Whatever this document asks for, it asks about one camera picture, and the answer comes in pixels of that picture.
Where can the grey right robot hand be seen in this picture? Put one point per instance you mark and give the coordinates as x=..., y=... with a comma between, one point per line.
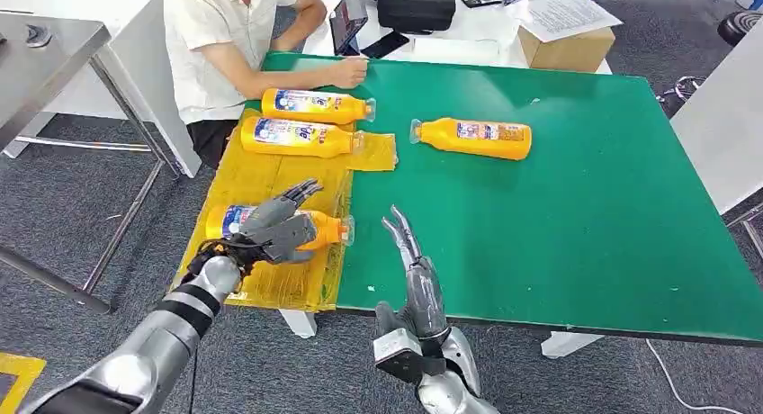
x=424, y=298

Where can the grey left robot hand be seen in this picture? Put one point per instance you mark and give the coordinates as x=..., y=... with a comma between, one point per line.
x=283, y=229

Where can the orange drink bottle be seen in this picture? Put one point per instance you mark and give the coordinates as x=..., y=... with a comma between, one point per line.
x=331, y=227
x=298, y=138
x=477, y=140
x=316, y=106

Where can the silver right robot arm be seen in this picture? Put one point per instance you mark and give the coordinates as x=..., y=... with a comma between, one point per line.
x=448, y=393

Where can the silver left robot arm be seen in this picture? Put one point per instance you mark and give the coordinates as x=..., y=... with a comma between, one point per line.
x=161, y=340

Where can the yellow plastic sheet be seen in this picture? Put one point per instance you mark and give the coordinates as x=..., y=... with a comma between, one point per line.
x=268, y=179

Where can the white table leg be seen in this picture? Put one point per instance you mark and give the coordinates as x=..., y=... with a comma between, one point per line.
x=300, y=323
x=566, y=344

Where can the green table mat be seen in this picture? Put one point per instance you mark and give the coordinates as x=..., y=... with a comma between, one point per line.
x=536, y=232

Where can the person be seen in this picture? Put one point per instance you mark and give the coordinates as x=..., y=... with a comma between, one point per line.
x=214, y=47

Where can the black tablet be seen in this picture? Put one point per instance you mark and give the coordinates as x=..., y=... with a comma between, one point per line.
x=347, y=21

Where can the black carrying case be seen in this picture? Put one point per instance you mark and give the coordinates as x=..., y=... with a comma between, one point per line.
x=416, y=6

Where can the cardboard box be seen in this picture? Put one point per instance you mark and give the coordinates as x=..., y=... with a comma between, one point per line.
x=566, y=52

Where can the steel bench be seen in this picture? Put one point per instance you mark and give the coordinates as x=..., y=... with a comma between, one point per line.
x=42, y=71

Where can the yellow floor tape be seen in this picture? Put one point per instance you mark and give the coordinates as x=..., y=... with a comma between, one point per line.
x=22, y=372

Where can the round metal disc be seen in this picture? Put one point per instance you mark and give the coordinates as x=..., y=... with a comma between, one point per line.
x=38, y=37

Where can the printed paper sheet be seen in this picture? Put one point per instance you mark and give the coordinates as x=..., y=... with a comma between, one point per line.
x=566, y=15

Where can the white table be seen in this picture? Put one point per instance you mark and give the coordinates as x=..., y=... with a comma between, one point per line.
x=727, y=131

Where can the black round stool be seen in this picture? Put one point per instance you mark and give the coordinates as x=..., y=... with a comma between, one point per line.
x=742, y=26

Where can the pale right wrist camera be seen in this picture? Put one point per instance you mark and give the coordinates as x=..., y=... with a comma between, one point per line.
x=396, y=347

